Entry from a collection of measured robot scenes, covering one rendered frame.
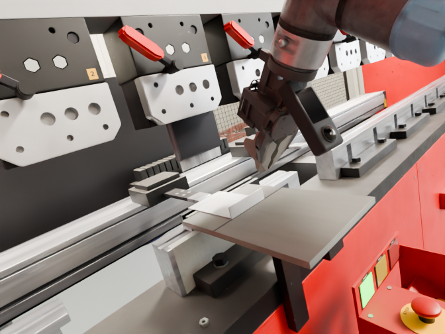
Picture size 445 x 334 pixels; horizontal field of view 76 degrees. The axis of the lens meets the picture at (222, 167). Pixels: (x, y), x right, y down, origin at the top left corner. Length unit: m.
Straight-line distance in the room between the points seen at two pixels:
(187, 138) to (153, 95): 0.11
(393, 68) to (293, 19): 2.24
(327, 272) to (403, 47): 0.46
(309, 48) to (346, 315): 0.60
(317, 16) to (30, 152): 0.37
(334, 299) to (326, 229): 0.34
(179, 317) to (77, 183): 0.59
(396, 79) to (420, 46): 2.26
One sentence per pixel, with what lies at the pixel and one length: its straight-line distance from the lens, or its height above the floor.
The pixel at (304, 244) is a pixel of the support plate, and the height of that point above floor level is 1.00.
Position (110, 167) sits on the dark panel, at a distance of 1.01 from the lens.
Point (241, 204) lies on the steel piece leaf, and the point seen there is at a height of 1.01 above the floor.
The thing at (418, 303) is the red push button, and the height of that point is 0.81.
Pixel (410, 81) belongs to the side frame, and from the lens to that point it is 2.58.
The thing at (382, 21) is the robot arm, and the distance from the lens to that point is 0.34.
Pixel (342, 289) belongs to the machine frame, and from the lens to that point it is 0.74.
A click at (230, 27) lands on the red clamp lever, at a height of 1.30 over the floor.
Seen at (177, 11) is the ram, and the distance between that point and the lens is 0.54.
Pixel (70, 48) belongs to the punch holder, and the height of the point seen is 1.30.
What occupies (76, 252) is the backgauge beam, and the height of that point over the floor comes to 0.95.
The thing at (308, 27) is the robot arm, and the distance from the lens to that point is 0.38.
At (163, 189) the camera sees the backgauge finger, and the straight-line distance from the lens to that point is 0.72.
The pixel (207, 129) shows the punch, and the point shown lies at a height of 1.14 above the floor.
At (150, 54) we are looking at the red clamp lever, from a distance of 0.45.
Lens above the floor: 1.20
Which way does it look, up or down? 14 degrees down
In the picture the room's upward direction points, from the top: 15 degrees counter-clockwise
